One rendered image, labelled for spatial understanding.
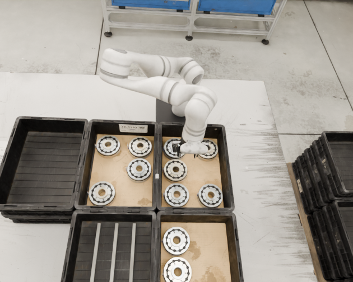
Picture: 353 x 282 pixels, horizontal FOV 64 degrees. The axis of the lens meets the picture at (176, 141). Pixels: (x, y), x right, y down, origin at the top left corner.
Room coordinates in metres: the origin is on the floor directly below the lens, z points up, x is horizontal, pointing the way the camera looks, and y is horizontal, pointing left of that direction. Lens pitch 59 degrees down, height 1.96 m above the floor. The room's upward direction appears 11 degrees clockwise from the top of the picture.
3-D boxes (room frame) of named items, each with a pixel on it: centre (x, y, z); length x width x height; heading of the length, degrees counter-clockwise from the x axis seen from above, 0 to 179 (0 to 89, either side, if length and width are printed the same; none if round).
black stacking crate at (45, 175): (0.43, 0.50, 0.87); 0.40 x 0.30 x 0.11; 10
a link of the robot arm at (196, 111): (0.52, -0.05, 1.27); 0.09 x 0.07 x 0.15; 159
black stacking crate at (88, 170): (0.48, 0.21, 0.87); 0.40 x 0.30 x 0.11; 10
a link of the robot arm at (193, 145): (0.51, -0.05, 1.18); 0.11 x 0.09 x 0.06; 9
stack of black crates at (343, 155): (0.92, -1.06, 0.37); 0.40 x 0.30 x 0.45; 11
